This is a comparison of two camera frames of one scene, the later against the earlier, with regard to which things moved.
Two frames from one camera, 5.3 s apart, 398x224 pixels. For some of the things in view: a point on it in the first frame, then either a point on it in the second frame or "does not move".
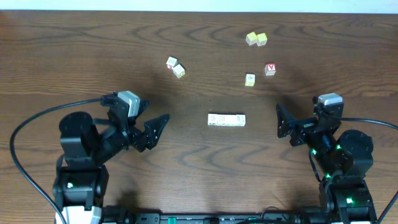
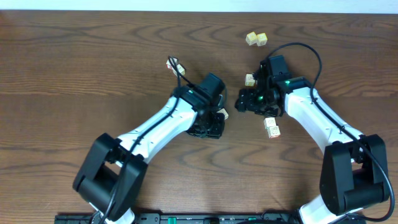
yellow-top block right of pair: x=262 y=39 does not move
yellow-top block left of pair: x=251 y=38 does not move
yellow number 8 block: x=250 y=79 does not move
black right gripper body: x=305 y=135 to x=259 y=102
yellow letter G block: x=178 y=71 does not move
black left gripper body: x=137 y=137 to x=206 y=128
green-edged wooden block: x=230 y=120 to x=269 y=122
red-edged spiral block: x=240 y=120 to x=273 y=132
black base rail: x=213 y=218 does not move
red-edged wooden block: x=171 y=62 does not move
